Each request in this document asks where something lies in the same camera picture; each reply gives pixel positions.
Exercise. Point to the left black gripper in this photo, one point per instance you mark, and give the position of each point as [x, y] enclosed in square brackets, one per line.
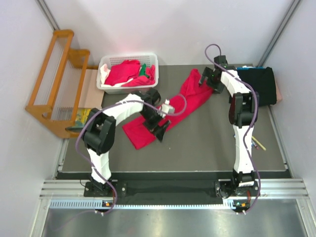
[155, 126]

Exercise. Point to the white slotted cable duct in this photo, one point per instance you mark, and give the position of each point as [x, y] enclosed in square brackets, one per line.
[103, 204]

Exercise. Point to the brown cardboard sheet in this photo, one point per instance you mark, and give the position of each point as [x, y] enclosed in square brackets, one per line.
[91, 96]

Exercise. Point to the yellow red pen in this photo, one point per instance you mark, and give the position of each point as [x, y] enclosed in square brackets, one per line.
[259, 143]

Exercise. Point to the green cloth in basket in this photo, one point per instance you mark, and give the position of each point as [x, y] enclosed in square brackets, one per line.
[142, 71]

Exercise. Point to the white cloth in basket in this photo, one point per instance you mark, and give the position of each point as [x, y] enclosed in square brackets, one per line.
[104, 73]

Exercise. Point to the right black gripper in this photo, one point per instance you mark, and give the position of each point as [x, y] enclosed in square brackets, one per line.
[218, 87]

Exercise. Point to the folded black t-shirt stack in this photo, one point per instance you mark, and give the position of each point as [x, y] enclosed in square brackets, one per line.
[262, 80]

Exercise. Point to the yellow picture book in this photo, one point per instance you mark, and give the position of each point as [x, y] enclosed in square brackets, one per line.
[81, 117]

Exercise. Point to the white plastic laundry basket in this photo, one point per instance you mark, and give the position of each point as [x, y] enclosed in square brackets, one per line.
[111, 60]

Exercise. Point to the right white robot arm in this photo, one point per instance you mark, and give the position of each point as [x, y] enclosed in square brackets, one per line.
[242, 115]

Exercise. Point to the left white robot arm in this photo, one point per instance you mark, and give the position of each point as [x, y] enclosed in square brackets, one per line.
[100, 128]

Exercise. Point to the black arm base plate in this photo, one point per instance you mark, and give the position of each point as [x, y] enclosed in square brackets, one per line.
[167, 187]

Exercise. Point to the red clothes in basket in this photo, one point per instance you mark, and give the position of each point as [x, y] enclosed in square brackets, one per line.
[128, 72]

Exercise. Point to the orange wooden rack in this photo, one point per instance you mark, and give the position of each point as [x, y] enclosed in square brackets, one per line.
[55, 99]

